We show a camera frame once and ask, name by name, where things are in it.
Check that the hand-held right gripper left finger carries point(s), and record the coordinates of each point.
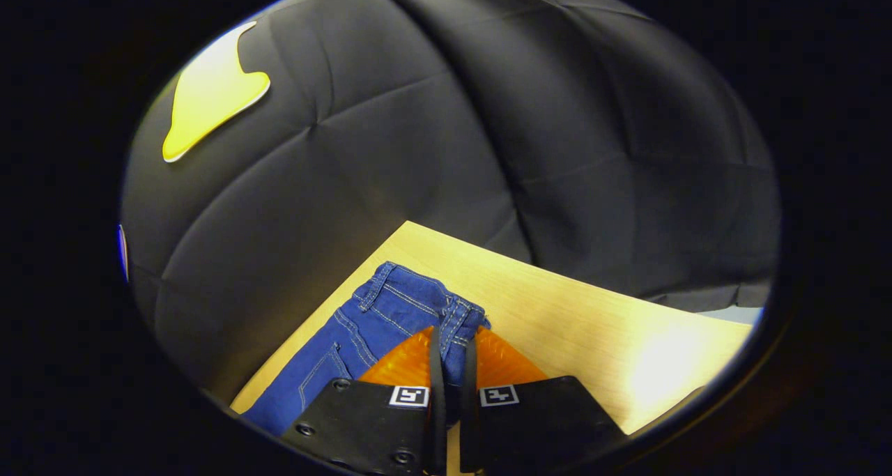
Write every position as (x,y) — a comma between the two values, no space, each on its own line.
(362,427)

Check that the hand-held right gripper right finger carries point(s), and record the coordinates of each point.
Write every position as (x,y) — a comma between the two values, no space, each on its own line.
(536,424)

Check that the blue jeans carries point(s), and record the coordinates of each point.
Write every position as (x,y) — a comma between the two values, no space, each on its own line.
(362,329)

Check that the black backdrop cloth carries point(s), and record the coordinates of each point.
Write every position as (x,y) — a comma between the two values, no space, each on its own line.
(453,127)

